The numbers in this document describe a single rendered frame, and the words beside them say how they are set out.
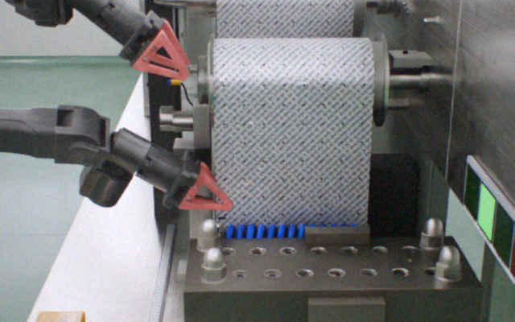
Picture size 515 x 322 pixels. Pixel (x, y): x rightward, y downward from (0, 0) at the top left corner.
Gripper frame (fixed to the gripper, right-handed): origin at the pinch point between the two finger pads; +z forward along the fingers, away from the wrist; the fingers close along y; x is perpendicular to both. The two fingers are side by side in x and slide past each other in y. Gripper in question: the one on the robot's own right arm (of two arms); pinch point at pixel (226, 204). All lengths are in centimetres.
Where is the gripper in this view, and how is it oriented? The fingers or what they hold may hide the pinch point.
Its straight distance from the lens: 123.6
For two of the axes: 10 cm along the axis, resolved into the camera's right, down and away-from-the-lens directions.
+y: 0.2, 3.3, -9.4
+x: 5.1, -8.1, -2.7
